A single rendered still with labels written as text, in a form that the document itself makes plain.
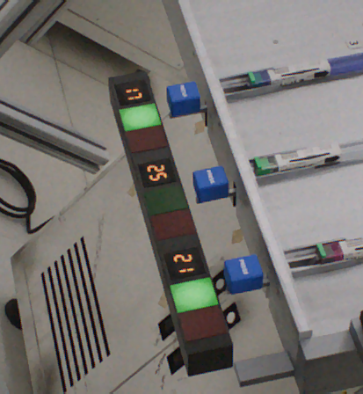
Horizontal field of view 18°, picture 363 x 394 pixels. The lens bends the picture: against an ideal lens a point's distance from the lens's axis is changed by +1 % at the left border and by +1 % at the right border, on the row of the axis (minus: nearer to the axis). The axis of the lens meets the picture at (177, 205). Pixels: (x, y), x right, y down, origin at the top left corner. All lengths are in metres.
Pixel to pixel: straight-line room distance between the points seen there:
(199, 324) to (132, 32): 1.68
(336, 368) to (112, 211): 0.80
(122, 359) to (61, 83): 1.02
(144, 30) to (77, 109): 0.26
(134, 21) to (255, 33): 1.40
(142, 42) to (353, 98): 1.52
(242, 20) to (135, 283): 0.53
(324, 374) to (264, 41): 0.38
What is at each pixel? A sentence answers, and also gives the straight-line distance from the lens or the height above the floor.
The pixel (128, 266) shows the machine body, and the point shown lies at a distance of 1.63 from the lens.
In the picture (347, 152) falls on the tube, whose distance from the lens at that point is 1.07.
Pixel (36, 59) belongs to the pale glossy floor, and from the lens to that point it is 2.49.
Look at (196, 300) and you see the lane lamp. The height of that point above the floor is 0.66.
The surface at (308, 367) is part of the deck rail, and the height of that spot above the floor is 0.71.
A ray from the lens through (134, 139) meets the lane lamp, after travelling 1.11.
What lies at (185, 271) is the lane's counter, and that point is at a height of 0.66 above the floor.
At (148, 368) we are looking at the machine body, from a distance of 1.55.
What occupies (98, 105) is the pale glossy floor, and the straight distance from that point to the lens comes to 2.54.
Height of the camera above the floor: 1.15
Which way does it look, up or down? 27 degrees down
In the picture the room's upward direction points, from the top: 49 degrees clockwise
